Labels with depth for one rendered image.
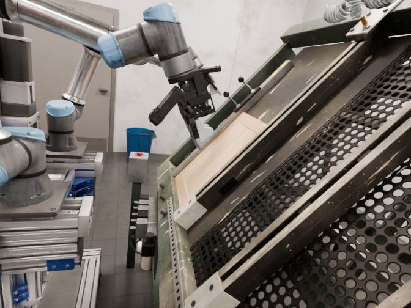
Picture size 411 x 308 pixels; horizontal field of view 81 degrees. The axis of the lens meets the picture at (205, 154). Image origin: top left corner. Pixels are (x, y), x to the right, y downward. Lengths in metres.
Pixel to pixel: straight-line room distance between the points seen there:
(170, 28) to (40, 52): 3.75
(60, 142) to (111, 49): 0.84
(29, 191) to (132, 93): 3.43
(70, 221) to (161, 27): 0.69
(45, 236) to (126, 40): 0.70
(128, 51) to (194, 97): 0.18
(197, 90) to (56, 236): 0.69
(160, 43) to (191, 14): 3.78
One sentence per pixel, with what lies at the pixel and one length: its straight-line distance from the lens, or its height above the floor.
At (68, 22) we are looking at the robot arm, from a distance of 0.79.
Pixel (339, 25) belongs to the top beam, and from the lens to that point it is 1.36.
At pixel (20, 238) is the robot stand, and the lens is 1.03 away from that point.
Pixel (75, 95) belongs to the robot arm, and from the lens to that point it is 1.48.
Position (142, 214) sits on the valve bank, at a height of 0.76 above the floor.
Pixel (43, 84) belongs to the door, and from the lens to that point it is 4.32.
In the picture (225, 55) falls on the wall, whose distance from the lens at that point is 4.52.
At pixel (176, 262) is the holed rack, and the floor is 0.90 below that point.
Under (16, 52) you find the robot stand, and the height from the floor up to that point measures 1.48.
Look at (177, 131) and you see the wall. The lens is 4.43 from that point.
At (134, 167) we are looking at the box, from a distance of 1.66.
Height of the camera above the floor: 1.51
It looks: 18 degrees down
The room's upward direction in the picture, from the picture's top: 10 degrees clockwise
